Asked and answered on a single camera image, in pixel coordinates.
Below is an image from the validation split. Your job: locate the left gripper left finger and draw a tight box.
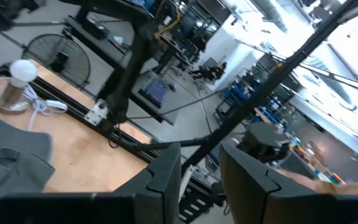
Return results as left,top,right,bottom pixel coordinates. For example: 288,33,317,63
0,142,183,224

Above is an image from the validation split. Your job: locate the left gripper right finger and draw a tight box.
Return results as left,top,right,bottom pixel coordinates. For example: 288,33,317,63
219,144,358,224

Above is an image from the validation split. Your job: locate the grey baseball cap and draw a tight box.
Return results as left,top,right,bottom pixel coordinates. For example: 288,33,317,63
0,118,56,208

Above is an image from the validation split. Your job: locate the brass lamp with white bulb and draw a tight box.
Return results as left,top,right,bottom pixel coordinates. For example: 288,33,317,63
0,58,39,115

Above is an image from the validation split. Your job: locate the grey desk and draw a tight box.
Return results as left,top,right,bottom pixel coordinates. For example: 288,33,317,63
125,70,180,126
63,15,160,74

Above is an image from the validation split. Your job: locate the black floor fan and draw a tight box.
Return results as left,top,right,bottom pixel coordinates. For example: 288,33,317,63
21,33,92,90

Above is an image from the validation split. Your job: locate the black keyboard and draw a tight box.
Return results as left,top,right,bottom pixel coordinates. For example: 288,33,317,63
137,77,171,109

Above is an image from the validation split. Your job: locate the black electronics box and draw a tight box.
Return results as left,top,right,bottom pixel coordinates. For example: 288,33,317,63
84,18,110,40

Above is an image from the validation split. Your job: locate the white power adapter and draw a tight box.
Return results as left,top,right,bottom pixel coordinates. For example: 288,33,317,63
44,99,69,112

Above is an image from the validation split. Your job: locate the person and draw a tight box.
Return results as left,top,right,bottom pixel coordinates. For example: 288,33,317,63
193,36,208,53
190,61,228,82

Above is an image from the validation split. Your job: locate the white lamp cable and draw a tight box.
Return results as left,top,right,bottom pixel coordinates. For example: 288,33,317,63
0,77,48,131

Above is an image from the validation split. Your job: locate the white mounting bracket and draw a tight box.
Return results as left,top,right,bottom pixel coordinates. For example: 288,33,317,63
84,98,109,126

